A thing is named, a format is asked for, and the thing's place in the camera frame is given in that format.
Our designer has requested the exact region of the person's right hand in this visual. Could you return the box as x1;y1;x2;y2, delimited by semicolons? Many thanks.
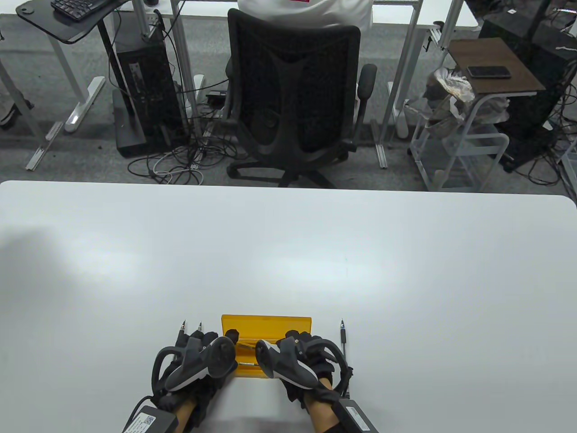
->
282;331;354;411

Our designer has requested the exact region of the person's left hand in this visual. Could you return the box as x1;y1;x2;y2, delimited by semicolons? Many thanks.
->
151;329;240;431

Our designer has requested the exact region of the orange pen case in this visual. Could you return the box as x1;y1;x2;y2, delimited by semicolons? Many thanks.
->
220;314;312;379

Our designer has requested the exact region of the person's right forearm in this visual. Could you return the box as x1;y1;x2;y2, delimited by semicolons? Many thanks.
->
307;390;343;433

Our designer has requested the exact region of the person's left forearm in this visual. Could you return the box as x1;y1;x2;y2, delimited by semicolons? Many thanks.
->
174;399;199;433

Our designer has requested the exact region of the grey white hand controller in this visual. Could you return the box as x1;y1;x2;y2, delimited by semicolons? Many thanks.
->
255;336;320;389
165;336;237;392

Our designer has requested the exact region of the black wrist sensor box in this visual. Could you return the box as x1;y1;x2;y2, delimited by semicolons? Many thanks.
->
331;397;377;433
122;405;181;433

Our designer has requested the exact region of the white desk leg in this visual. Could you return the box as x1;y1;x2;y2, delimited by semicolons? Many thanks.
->
0;59;64;172
45;38;107;134

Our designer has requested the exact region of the black computer tower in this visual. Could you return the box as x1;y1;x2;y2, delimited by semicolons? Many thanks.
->
115;34;190;149

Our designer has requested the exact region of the black mesh office chair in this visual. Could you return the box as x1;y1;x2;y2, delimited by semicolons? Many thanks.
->
224;9;378;189

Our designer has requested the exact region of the white metal cart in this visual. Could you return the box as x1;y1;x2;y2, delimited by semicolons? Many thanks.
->
408;92;512;192

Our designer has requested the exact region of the white plastic bag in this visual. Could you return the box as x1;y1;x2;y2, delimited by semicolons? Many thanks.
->
476;95;511;124

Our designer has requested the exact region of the crumpled grey plastic bag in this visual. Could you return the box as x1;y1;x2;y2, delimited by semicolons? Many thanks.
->
423;68;477;123

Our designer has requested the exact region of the black smartphone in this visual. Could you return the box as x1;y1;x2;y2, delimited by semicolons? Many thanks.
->
467;66;512;79

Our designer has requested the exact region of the black standing desk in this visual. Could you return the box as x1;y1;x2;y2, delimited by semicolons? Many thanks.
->
16;0;149;157

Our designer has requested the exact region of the brown side table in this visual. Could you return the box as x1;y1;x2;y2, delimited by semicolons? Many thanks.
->
449;37;547;96

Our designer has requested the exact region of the black keyboard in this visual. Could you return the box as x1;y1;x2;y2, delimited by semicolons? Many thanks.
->
50;0;113;22

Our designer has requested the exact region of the white desk with metal legs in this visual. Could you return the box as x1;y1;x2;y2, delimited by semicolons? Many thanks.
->
131;0;481;170

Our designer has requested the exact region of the black equipment box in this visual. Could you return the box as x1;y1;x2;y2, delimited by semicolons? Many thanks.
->
478;0;577;168

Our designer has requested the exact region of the tangle of black cables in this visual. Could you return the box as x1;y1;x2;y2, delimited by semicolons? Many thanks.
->
525;77;577;186
128;133;253;185

